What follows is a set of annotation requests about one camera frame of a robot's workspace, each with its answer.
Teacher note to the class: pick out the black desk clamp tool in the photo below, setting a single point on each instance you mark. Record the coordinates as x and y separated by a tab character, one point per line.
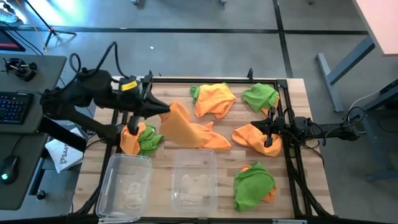
23	71

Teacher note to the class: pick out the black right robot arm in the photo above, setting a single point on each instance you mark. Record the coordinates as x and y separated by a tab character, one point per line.
329	129

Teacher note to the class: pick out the black tripod stand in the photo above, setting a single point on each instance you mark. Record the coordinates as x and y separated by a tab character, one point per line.
52	31

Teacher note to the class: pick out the clear plastic bin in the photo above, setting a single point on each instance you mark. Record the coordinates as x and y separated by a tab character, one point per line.
124	186
194	180

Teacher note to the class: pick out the black flat bar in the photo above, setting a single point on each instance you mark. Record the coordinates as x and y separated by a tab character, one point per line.
62	133

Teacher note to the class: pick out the yellow label tag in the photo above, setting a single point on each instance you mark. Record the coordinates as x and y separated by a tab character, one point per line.
129	86

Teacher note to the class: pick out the white printed bag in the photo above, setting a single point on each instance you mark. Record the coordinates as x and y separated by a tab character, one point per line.
63	155

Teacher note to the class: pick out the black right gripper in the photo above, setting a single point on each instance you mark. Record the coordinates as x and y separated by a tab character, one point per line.
278	125

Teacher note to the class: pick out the black aluminium rig frame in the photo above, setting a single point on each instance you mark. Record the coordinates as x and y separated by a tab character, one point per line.
217	80

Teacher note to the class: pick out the black backlit keyboard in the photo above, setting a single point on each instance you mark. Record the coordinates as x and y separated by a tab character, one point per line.
15	107

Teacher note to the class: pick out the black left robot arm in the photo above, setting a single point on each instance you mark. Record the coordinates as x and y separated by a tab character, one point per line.
93	90

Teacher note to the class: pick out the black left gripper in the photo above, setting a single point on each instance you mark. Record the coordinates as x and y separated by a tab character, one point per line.
133	102

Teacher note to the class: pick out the white shoe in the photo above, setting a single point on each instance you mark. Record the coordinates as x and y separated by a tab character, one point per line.
7	15

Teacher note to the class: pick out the dark grey desk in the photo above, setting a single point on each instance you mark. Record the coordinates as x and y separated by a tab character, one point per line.
46	71

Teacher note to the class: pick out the blue-grey desk frame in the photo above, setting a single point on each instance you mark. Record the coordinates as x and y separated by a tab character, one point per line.
374	141

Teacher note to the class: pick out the grey table leg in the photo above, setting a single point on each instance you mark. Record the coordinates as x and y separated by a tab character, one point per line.
351	60

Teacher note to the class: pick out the pale pink table top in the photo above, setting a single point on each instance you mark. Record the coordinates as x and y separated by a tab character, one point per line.
379	21

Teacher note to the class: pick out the black computer mouse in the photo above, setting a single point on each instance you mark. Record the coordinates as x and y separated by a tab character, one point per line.
9	168

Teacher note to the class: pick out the silver metal bracket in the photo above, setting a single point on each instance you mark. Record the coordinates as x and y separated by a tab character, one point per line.
116	221
289	221

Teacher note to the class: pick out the black round knob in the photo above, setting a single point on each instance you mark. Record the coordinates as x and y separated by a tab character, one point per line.
40	195

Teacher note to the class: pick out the dark computer monitor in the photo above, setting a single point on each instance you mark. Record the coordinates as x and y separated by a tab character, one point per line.
11	40

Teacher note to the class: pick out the black table clamp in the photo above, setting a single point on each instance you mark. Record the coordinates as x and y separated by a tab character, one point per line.
150	74
249	73

